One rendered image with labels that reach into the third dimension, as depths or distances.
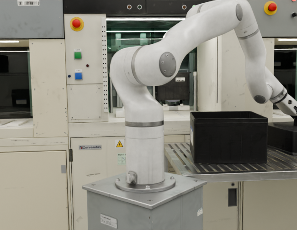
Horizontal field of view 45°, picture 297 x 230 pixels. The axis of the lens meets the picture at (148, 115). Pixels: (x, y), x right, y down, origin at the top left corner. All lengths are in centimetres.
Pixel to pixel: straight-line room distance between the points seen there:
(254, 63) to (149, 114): 64
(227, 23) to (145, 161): 54
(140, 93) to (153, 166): 22
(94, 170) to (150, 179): 80
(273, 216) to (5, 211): 139
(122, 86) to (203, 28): 34
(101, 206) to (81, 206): 80
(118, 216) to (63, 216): 89
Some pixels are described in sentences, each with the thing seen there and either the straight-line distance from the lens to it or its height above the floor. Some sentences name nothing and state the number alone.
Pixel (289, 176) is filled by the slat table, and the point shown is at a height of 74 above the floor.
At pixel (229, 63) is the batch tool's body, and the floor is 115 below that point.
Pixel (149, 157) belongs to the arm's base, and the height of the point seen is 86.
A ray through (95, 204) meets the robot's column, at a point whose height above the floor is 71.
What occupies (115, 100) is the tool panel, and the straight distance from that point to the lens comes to 268.
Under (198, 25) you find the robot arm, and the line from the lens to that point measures 121.
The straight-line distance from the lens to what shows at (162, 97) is 231.
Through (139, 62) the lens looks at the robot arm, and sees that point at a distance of 101.
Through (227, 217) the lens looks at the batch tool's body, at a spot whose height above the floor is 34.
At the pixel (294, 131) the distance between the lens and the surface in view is 158.
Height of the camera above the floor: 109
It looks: 6 degrees down
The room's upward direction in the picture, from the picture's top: 1 degrees counter-clockwise
